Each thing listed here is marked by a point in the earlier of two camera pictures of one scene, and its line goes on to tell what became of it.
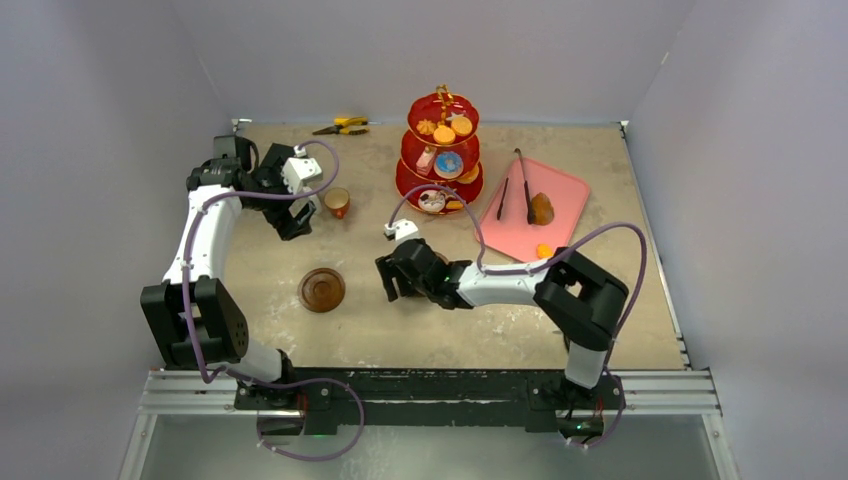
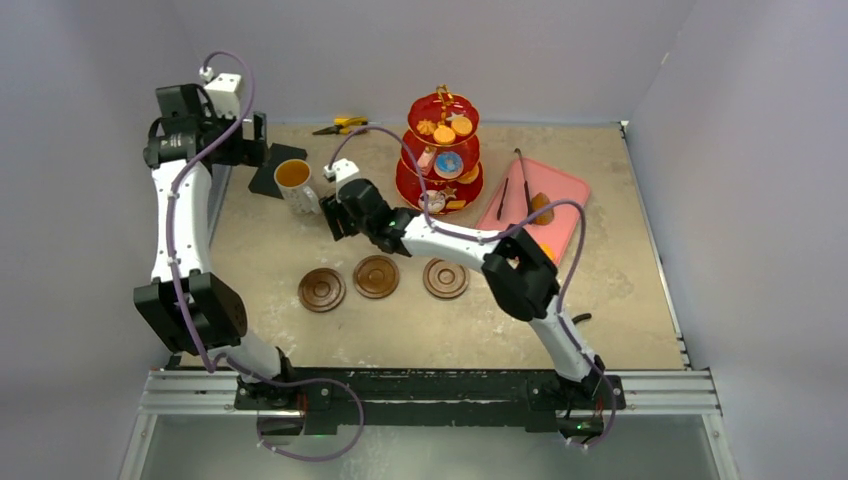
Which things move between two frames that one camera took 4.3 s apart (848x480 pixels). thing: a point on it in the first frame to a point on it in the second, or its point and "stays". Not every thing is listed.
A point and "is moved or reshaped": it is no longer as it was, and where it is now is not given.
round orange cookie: x=444 y=135 stays
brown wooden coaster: x=445 y=259 is moved or reshaped
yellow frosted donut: x=470 y=176 stays
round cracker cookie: x=461 y=126 stays
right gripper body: x=398 y=270 to x=335 y=216
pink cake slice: x=426 y=159 stays
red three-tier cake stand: x=439 y=171 stays
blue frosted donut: x=448 y=165 stays
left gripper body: x=277 y=212 to x=237 y=150
